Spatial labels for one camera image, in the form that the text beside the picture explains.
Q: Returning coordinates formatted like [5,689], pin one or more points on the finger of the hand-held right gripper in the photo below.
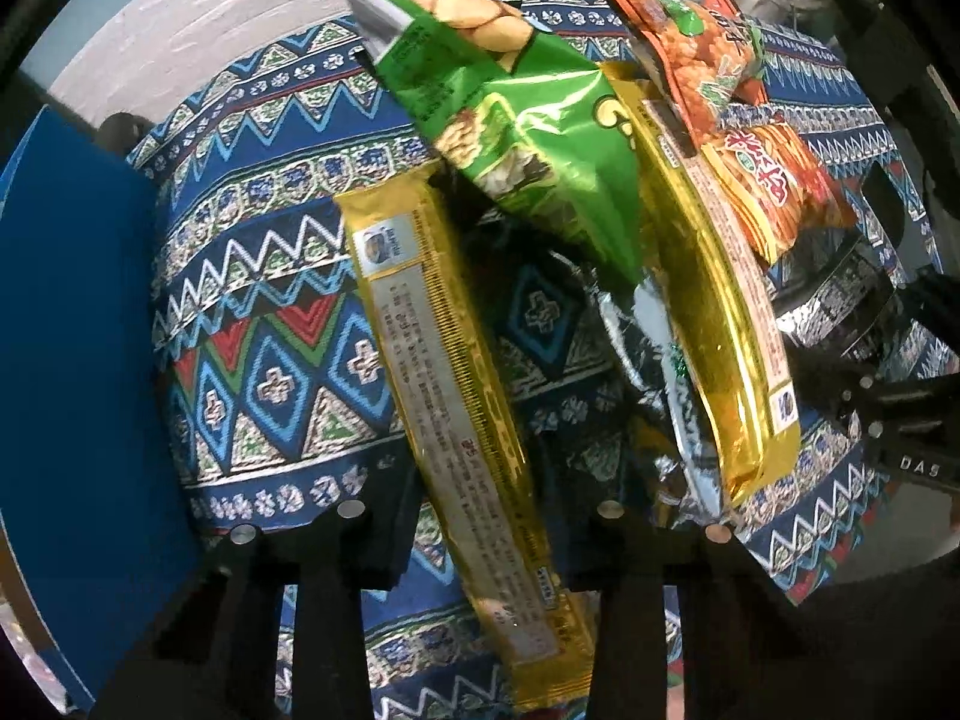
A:
[832,386]
[922,307]

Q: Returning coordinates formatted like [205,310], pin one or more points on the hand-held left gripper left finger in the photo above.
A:
[330,615]

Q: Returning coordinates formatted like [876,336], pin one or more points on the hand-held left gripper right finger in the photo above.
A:
[637,615]

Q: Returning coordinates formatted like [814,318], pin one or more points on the silver foil snack packet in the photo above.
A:
[645,360]
[825,300]

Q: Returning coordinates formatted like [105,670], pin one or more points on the gold long snack packet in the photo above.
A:
[720,330]
[442,390]

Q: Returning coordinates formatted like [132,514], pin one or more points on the orange snack bag green label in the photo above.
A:
[690,67]

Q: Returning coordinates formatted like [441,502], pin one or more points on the small orange-red snack bag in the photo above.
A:
[780,187]

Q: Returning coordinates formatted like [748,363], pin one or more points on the patterned blue tablecloth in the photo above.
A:
[285,345]

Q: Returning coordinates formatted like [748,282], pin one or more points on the blue box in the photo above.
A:
[75,315]

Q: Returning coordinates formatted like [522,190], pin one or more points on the black metal frame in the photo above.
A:
[877,37]

